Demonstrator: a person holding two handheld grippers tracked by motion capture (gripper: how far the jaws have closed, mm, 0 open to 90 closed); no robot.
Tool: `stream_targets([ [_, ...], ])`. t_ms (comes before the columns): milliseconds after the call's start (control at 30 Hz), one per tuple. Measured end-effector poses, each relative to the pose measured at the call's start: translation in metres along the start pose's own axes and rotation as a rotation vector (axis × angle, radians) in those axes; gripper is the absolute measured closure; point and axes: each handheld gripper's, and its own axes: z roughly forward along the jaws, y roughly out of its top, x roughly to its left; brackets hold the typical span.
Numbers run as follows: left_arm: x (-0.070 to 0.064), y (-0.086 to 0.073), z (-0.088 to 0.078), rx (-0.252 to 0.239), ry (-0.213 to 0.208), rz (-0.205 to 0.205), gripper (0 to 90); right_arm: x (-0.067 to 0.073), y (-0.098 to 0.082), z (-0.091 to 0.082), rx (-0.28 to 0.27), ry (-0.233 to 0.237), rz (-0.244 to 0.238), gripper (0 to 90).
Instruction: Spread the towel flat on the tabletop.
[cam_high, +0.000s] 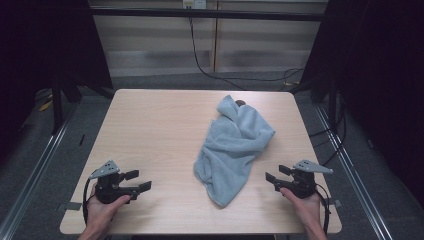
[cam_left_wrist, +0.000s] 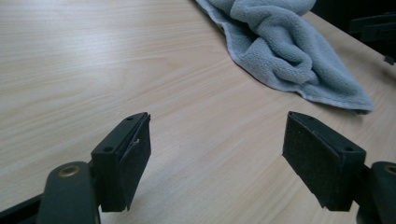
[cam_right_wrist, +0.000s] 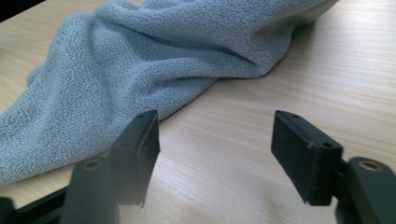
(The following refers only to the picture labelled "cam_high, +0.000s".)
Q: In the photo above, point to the person's left hand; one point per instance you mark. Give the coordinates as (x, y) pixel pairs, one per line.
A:
(101, 215)

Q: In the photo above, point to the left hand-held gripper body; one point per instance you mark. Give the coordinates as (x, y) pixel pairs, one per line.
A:
(108, 188)

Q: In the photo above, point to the small dark round object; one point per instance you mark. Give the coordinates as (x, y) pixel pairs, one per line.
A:
(240, 102)

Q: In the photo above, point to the black curtain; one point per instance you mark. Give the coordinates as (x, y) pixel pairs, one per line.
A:
(43, 50)
(380, 83)

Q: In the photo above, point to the yellow floor item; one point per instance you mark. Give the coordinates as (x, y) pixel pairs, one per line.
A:
(45, 106)

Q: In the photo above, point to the grey tape piece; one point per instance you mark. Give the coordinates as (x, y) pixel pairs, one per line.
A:
(336, 203)
(70, 206)

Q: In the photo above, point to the black metal stand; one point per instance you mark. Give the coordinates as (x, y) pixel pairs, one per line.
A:
(57, 106)

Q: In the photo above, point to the light blue towel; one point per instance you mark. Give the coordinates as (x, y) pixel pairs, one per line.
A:
(233, 150)

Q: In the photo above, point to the black horizontal frame bar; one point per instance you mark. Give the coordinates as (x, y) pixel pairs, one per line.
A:
(206, 14)

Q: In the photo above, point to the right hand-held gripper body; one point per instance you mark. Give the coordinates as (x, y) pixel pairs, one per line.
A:
(301, 181)

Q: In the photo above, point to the white wall socket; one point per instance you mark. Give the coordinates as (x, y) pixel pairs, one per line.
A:
(194, 3)

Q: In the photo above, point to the person's right hand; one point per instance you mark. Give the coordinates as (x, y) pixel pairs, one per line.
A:
(308, 210)

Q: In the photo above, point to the metal floor rail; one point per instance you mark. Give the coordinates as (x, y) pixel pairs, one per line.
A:
(36, 166)
(353, 166)

